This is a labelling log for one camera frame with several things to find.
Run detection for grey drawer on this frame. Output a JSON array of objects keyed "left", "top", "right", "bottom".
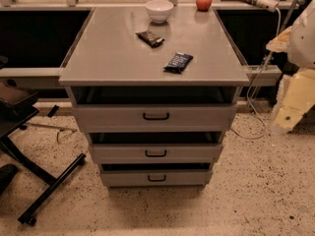
[
  {"left": 73, "top": 104, "right": 236, "bottom": 133},
  {"left": 89, "top": 144, "right": 222, "bottom": 164},
  {"left": 100, "top": 170, "right": 212, "bottom": 188}
]

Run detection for grey metal rail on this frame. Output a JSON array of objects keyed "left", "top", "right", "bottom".
[{"left": 0, "top": 68, "right": 62, "bottom": 89}]

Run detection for white ceramic bowl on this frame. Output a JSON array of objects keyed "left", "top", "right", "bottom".
[{"left": 145, "top": 0, "right": 173, "bottom": 24}]

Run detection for grey top drawer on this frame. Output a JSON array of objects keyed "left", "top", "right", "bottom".
[{"left": 73, "top": 104, "right": 236, "bottom": 133}]

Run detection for grey drawer cabinet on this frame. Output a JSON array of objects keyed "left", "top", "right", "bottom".
[{"left": 60, "top": 6, "right": 249, "bottom": 174}]

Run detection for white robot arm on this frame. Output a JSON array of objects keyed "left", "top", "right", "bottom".
[{"left": 266, "top": 0, "right": 315, "bottom": 135}]

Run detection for white power cable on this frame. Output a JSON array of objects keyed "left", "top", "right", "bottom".
[{"left": 229, "top": 7, "right": 283, "bottom": 141}]

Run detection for grey bottom drawer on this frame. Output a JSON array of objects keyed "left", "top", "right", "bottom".
[{"left": 100, "top": 170, "right": 212, "bottom": 188}]

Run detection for dark brown snack bar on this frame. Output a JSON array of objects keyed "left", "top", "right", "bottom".
[{"left": 136, "top": 30, "right": 164, "bottom": 48}]

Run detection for dark blue snack bar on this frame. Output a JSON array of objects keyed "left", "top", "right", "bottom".
[{"left": 164, "top": 52, "right": 193, "bottom": 74}]

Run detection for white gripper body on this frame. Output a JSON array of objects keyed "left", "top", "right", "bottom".
[{"left": 268, "top": 68, "right": 315, "bottom": 135}]

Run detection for black office chair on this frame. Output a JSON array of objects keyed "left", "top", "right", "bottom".
[{"left": 0, "top": 79, "right": 86, "bottom": 226}]

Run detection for black shoe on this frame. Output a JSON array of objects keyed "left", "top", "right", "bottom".
[{"left": 0, "top": 164, "right": 18, "bottom": 195}]

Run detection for red apple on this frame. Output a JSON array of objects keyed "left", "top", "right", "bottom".
[{"left": 196, "top": 0, "right": 213, "bottom": 11}]

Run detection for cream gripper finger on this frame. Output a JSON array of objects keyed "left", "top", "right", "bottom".
[{"left": 266, "top": 27, "right": 292, "bottom": 53}]

